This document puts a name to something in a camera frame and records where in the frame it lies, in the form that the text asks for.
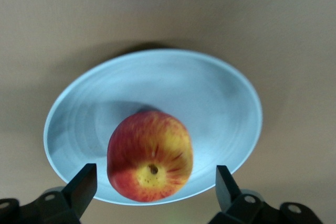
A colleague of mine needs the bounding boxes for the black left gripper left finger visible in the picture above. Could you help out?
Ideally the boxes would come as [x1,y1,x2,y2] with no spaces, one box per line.
[18,163,98,224]

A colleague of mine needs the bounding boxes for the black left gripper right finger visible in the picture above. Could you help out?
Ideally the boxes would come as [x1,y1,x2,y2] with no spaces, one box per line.
[207,165,283,224]

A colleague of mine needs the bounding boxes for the red yellow apple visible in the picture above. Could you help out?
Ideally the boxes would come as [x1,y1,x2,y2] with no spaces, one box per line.
[106,110,194,203]

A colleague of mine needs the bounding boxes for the blue plate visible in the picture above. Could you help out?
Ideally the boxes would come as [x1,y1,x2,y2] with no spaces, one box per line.
[43,48,263,205]

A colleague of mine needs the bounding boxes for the brown table cloth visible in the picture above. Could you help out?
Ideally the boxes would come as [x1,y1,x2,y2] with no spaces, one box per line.
[0,0,336,224]

